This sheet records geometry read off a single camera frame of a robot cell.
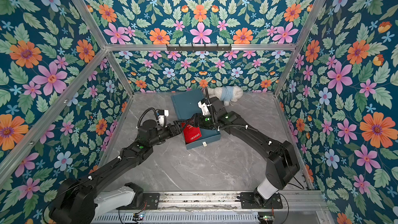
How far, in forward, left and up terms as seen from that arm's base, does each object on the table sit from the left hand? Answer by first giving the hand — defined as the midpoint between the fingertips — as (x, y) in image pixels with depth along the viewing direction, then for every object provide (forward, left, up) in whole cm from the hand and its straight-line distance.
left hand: (186, 124), depth 77 cm
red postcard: (-3, -2, -5) cm, 6 cm away
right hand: (+2, -5, +1) cm, 5 cm away
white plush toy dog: (+31, -26, -13) cm, 43 cm away
